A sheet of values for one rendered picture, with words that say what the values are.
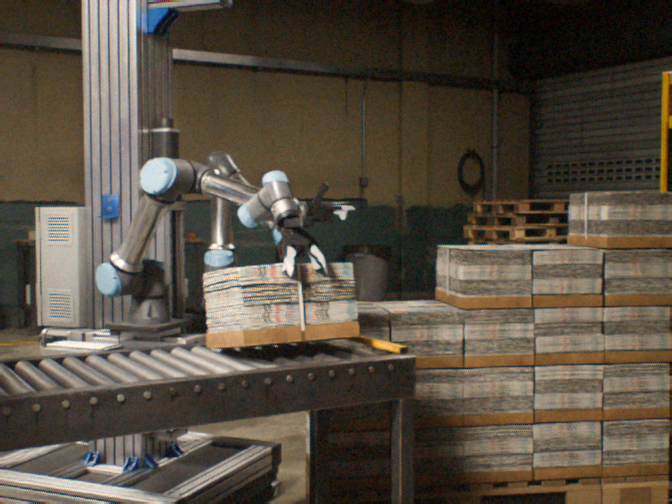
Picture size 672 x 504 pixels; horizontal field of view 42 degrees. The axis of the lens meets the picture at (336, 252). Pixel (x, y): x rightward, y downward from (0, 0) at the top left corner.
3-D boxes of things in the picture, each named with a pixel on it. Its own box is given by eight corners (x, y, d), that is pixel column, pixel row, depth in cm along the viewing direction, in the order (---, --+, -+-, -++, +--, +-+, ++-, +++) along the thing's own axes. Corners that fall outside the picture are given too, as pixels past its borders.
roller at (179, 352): (183, 362, 271) (183, 346, 271) (247, 389, 230) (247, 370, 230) (168, 363, 268) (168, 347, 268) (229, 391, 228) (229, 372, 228)
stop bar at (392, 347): (335, 334, 295) (335, 328, 295) (409, 353, 257) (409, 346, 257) (326, 335, 293) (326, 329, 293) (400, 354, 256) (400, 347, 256)
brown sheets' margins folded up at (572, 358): (304, 462, 370) (304, 344, 368) (563, 451, 388) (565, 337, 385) (316, 492, 332) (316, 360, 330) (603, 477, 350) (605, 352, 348)
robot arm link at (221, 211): (205, 281, 365) (204, 150, 362) (209, 278, 380) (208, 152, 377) (234, 281, 366) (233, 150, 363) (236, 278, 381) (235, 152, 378)
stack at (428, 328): (303, 496, 371) (303, 301, 367) (563, 482, 389) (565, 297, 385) (315, 529, 333) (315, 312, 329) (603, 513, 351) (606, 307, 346)
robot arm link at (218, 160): (217, 143, 352) (300, 232, 355) (219, 145, 363) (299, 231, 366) (196, 162, 352) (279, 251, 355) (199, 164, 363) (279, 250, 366)
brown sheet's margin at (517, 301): (434, 298, 375) (434, 288, 375) (498, 297, 380) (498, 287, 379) (461, 308, 338) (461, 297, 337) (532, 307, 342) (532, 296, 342)
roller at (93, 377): (77, 372, 254) (77, 355, 254) (126, 403, 214) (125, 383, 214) (60, 373, 252) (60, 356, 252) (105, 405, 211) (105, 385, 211)
